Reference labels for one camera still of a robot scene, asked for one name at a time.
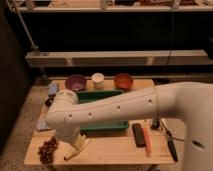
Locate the black handled knife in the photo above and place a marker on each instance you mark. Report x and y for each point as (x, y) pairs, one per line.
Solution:
(170, 143)

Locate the black remote control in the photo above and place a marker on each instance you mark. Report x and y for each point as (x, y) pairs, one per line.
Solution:
(138, 135)

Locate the white metal shelf rail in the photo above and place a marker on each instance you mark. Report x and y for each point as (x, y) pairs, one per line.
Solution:
(118, 58)

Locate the small black metal clip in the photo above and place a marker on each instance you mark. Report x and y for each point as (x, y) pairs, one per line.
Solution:
(155, 124)

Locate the blue sponge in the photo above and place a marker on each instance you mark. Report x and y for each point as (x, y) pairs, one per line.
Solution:
(53, 89)

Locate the small metal cup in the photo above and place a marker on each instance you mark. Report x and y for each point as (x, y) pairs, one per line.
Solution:
(49, 102)

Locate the yellow banana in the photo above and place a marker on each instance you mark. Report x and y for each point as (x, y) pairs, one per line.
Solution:
(73, 151)

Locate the white cup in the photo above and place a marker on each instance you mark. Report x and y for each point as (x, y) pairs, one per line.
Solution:
(98, 79)

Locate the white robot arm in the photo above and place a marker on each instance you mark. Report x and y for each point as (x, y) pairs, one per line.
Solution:
(191, 102)

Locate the green plastic tray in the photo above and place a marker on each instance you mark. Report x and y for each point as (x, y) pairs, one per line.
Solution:
(91, 96)

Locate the orange bowl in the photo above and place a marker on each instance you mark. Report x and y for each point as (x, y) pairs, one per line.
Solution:
(123, 81)

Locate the bunch of red grapes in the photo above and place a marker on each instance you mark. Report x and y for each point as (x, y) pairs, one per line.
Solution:
(46, 151)

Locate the grey blue cloth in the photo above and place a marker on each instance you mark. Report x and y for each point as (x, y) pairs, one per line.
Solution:
(41, 124)

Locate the purple bowl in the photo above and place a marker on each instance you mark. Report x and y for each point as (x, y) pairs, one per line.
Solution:
(76, 82)

